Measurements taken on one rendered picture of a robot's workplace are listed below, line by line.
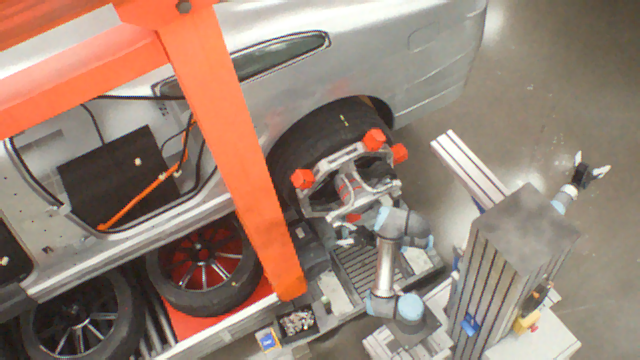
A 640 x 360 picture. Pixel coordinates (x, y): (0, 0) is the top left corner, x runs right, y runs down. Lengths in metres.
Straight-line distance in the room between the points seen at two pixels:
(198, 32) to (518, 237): 1.18
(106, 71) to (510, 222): 1.33
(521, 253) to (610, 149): 2.75
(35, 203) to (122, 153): 1.01
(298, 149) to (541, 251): 1.59
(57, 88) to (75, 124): 2.24
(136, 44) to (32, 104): 0.32
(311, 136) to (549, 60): 2.31
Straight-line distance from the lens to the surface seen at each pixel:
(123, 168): 4.14
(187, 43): 1.98
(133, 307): 4.11
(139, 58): 2.00
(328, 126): 3.55
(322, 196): 3.95
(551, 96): 5.16
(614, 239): 4.73
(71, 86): 2.00
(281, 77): 3.17
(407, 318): 3.28
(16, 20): 1.78
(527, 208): 2.41
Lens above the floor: 4.17
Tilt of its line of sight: 62 degrees down
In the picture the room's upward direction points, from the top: 12 degrees counter-clockwise
